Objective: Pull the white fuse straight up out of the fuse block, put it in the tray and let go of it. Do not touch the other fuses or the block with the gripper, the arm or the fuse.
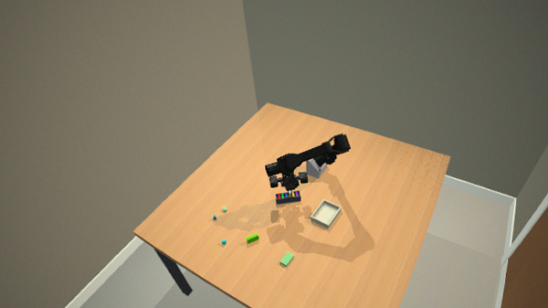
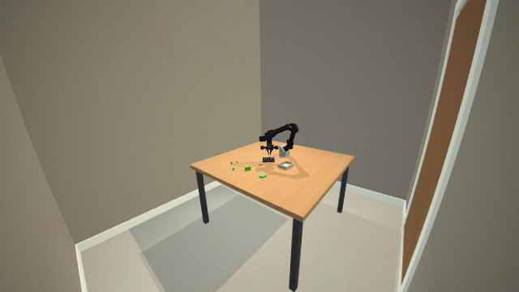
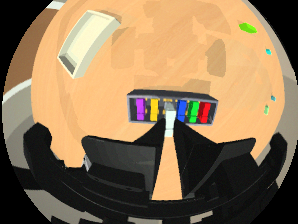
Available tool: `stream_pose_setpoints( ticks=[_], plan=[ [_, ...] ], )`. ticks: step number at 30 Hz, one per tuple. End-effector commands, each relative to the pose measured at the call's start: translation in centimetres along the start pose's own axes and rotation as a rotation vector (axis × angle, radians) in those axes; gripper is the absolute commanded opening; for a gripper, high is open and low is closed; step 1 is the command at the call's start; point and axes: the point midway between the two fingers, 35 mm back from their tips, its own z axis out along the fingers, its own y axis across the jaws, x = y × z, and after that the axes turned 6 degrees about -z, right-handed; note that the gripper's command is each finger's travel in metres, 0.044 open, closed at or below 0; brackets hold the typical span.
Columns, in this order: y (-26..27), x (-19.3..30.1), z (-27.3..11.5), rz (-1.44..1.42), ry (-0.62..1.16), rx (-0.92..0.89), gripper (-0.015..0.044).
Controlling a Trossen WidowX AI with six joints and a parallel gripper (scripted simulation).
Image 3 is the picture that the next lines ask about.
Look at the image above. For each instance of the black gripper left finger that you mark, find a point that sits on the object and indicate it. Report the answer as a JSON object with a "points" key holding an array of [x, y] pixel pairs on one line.
{"points": [[142, 155]]}

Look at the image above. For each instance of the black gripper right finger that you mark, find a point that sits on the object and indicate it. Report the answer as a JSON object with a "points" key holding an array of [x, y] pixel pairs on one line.
{"points": [[198, 157]]}

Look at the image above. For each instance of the yellow fuse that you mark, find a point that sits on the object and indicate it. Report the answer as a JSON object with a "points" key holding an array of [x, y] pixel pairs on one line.
{"points": [[154, 108]]}

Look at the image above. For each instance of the cream shallow square tray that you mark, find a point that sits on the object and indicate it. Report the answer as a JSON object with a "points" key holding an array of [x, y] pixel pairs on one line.
{"points": [[84, 40]]}

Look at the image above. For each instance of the green rectangular block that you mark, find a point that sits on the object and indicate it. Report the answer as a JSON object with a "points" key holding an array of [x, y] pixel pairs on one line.
{"points": [[247, 27]]}

